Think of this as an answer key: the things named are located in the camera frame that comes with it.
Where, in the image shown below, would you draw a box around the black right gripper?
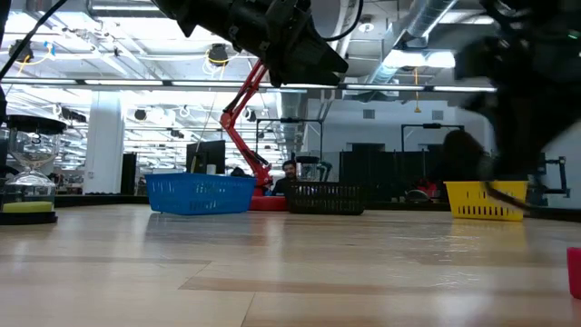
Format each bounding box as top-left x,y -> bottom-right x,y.
465,90 -> 550,181

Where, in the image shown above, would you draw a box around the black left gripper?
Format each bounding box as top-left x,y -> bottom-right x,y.
229,0 -> 350,86

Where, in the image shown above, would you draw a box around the black rectangular device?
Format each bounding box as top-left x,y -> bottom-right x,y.
482,180 -> 533,213

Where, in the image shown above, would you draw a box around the red rectangular block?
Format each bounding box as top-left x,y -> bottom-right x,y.
566,246 -> 581,301

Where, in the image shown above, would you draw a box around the hourglass with yellow sand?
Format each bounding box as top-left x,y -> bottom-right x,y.
0,114 -> 68,227

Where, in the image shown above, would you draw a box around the yellow plastic basket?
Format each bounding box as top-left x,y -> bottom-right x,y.
443,180 -> 530,223

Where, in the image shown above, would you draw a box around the black ceiling device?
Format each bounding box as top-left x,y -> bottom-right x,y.
208,43 -> 231,67
8,39 -> 35,64

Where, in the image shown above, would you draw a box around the small pink red object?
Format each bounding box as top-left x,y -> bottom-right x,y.
417,179 -> 439,199

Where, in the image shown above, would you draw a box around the black partition panels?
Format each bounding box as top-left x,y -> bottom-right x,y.
339,149 -> 448,201

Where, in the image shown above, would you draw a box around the black plastic basket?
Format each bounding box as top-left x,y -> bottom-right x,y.
285,181 -> 367,216

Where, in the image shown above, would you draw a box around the black monitor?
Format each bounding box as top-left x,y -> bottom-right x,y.
185,139 -> 227,175

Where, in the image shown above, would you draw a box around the red desk lamp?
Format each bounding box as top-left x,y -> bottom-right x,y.
220,0 -> 341,213

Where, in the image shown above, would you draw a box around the blue plastic basket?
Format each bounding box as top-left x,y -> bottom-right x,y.
144,172 -> 258,216

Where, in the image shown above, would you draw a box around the overhead light bar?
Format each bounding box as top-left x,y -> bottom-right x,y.
0,77 -> 498,94

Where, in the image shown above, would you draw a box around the tall black panel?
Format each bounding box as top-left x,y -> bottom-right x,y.
120,152 -> 138,195

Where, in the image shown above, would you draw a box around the white square column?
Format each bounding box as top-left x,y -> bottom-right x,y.
84,90 -> 125,195

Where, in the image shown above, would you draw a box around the black metal bracket stand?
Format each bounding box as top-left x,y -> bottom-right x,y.
530,156 -> 571,200

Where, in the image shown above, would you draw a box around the black looped camera cable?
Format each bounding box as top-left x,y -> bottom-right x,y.
322,0 -> 364,43

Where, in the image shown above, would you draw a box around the silver ceiling duct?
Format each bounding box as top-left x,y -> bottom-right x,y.
362,0 -> 459,87

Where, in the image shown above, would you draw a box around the black aluminium table frame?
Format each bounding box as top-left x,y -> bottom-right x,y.
54,193 -> 581,223

